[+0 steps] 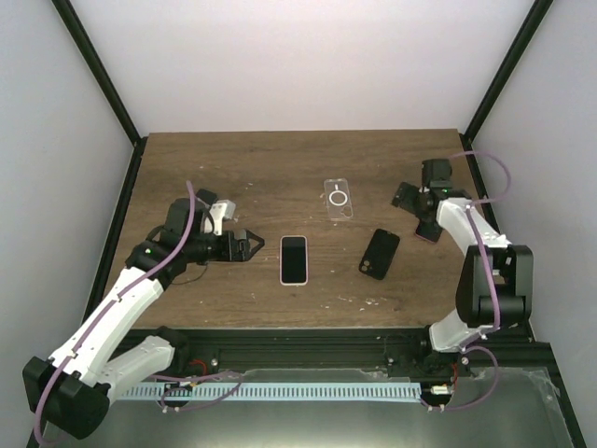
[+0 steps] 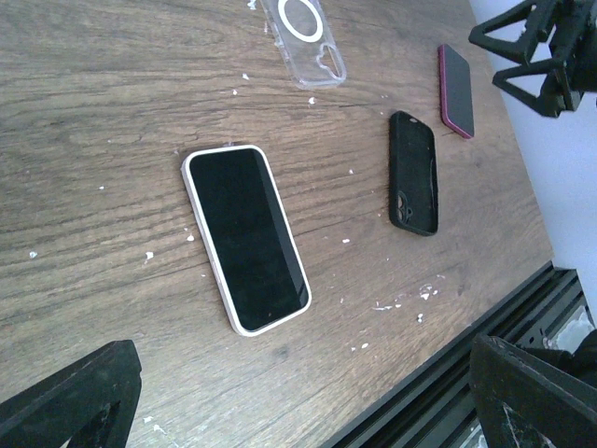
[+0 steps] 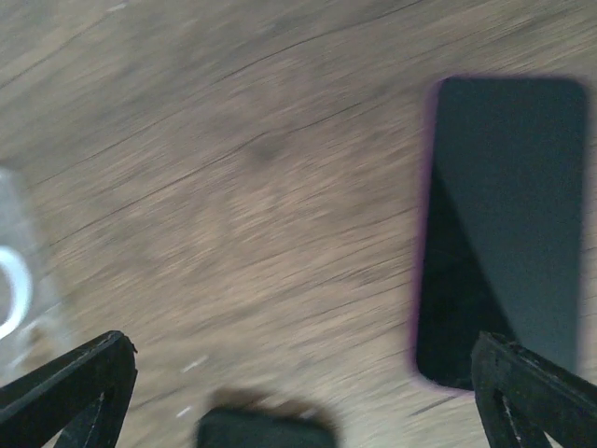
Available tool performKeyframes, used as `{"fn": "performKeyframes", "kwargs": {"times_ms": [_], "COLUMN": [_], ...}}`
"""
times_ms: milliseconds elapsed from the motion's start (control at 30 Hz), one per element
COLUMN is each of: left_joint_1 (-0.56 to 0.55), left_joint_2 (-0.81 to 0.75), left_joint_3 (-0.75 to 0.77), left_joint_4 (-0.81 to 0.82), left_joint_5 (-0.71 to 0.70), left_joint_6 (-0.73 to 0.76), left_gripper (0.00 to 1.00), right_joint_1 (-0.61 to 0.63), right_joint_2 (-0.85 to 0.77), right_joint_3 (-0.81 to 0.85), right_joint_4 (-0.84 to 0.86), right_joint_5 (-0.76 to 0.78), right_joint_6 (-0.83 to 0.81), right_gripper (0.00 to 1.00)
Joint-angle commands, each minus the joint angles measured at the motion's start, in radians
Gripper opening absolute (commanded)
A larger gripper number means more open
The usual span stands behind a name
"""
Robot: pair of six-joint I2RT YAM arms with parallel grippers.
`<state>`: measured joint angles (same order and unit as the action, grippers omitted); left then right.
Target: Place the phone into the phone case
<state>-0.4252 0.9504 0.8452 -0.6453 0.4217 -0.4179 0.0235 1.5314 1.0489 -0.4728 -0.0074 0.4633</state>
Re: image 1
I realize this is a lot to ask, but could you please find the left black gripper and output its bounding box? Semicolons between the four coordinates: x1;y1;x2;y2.
186;231;265;264

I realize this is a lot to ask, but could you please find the red-cased smartphone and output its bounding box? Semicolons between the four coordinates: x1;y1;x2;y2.
415;220;443;244

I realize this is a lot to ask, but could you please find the beige phone case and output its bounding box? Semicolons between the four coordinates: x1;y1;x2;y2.
278;234;311;287

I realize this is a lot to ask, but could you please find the black phone case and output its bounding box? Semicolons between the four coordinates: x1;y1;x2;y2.
358;229;400;281

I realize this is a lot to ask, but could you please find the clear magsafe phone case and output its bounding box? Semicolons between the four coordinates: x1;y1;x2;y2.
324;178;354;221

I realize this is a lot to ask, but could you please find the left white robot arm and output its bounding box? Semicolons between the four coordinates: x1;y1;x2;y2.
22;189;265;446

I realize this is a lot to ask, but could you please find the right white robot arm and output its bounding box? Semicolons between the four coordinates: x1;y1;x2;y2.
392;158;534;376

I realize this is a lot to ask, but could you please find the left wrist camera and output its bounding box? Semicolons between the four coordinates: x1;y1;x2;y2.
204;200;236;236

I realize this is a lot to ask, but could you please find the black aluminium frame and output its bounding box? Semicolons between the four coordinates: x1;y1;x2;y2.
22;1;586;447

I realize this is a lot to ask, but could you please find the light blue slotted cable duct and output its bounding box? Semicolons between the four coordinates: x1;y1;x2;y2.
120;382;422;403

